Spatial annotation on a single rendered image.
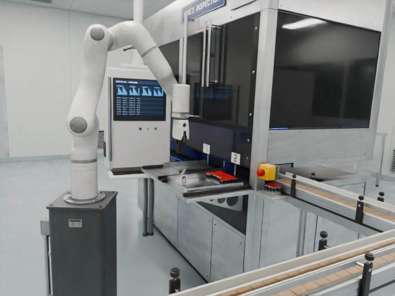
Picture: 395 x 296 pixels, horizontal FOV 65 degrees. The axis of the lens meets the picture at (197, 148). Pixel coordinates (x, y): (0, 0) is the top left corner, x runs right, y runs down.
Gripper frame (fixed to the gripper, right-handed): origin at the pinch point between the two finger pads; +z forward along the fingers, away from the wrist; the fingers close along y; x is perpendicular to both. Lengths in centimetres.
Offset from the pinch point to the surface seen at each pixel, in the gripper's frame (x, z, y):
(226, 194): -21.4, 22.6, -11.4
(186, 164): -32, 21, 53
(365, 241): -19, 14, -86
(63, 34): -7, -137, 544
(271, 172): -40.6, 10.4, -22.4
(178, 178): -9.3, 20.5, 19.4
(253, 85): -40, -33, -5
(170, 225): -41, 87, 98
